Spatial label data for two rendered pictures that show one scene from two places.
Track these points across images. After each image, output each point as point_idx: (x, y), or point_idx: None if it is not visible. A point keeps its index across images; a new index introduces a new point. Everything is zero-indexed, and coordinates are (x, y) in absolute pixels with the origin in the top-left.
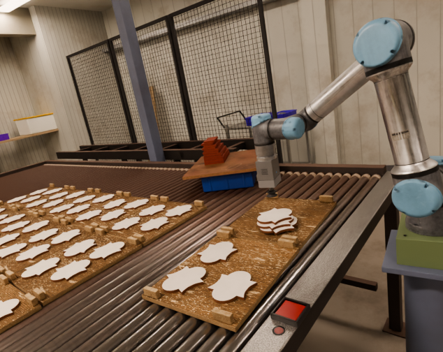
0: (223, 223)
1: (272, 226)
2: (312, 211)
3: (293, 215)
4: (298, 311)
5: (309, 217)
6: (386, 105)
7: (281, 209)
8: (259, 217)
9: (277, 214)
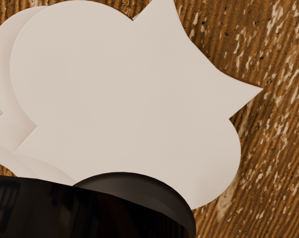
0: None
1: None
2: (282, 233)
3: (253, 158)
4: None
5: (219, 231)
6: None
7: (228, 143)
8: (74, 19)
9: (145, 135)
